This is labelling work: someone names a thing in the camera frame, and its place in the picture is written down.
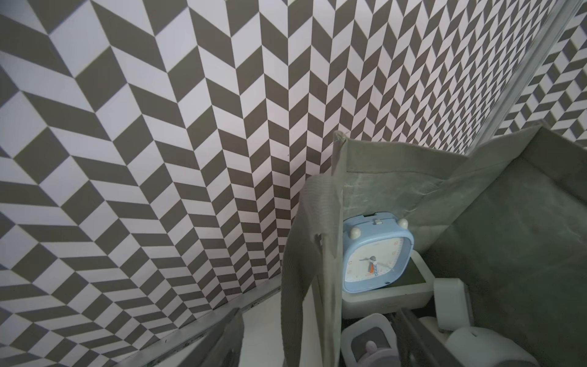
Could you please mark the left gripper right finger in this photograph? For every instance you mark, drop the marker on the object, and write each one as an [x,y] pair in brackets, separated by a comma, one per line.
[416,344]

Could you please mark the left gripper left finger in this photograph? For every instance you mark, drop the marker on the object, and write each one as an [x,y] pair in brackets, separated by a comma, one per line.
[222,346]

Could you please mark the pink round alarm clock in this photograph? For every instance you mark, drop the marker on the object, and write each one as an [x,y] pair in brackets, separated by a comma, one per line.
[375,356]

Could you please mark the tall white digital clock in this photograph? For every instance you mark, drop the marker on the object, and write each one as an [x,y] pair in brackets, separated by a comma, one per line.
[413,290]

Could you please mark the blue square alarm clock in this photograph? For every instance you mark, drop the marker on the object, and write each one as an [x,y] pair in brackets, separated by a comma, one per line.
[376,251]

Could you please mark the green canvas bag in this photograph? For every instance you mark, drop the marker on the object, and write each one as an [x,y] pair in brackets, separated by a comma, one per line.
[509,220]

